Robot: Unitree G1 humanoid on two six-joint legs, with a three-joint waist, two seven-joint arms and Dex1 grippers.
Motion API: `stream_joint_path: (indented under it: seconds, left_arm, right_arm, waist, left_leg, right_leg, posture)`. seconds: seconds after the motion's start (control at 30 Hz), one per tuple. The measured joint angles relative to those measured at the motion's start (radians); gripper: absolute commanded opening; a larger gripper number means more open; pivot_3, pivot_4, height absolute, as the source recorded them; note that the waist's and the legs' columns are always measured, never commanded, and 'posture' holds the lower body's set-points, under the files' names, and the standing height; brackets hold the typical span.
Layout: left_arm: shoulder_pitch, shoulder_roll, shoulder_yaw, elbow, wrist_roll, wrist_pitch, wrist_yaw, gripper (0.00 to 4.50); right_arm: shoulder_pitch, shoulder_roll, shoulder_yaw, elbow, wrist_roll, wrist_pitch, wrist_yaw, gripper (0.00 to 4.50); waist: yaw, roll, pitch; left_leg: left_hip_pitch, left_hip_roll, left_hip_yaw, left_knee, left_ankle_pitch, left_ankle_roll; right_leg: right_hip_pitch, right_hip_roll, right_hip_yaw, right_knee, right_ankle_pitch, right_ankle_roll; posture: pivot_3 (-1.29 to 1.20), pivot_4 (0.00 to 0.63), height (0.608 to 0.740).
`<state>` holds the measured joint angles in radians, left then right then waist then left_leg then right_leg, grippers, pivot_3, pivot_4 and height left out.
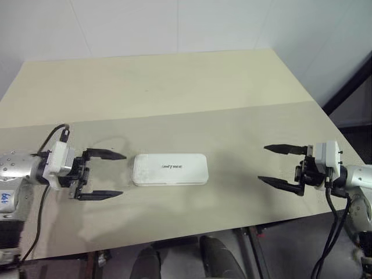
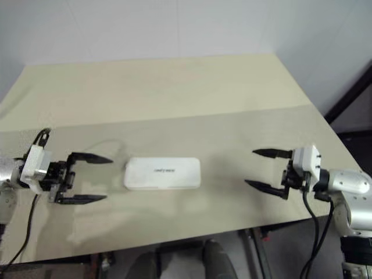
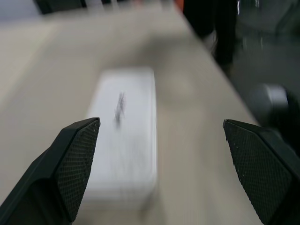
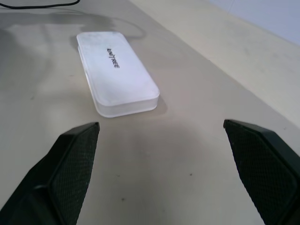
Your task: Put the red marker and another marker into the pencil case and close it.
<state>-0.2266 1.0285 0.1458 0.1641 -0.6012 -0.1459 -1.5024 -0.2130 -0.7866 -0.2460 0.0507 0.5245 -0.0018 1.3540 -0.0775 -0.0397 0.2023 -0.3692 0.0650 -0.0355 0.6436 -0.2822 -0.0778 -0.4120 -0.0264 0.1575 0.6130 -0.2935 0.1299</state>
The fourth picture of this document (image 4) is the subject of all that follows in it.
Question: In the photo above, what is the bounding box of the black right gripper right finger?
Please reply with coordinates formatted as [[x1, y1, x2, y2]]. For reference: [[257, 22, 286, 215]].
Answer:
[[223, 119, 300, 225]]

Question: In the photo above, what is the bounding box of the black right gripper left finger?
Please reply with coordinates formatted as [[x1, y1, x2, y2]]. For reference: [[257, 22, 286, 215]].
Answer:
[[0, 121, 100, 225]]

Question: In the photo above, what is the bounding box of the white Unitree pencil case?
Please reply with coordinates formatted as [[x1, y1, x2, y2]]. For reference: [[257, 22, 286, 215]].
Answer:
[[76, 31, 161, 118]]

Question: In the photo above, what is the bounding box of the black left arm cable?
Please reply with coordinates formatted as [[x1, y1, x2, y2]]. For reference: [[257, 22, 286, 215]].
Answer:
[[0, 0, 79, 9]]

